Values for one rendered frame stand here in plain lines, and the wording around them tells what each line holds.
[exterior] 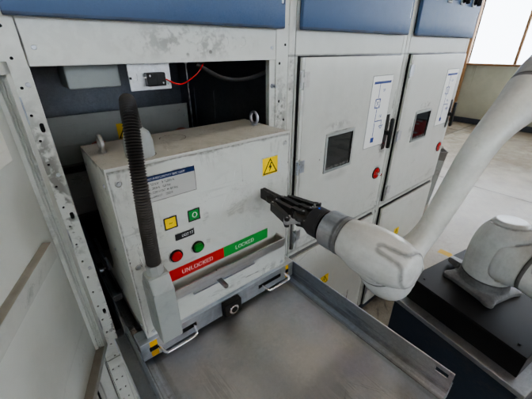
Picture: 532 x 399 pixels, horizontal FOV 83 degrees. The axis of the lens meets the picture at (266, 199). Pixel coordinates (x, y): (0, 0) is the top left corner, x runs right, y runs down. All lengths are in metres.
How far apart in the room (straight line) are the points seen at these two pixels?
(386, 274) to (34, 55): 0.76
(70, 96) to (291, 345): 1.28
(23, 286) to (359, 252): 0.60
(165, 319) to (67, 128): 0.89
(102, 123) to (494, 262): 1.50
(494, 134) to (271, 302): 0.76
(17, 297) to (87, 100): 1.05
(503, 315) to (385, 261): 0.73
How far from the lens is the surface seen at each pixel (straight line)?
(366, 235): 0.62
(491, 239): 1.20
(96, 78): 0.81
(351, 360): 0.95
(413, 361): 0.97
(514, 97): 0.80
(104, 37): 0.76
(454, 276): 1.32
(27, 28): 0.74
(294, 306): 1.04
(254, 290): 1.02
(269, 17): 0.94
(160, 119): 1.47
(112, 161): 0.70
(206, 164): 0.72
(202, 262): 0.84
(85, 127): 1.39
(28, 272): 0.70
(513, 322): 1.27
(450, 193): 0.77
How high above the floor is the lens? 1.60
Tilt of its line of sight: 27 degrees down
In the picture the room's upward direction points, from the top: straight up
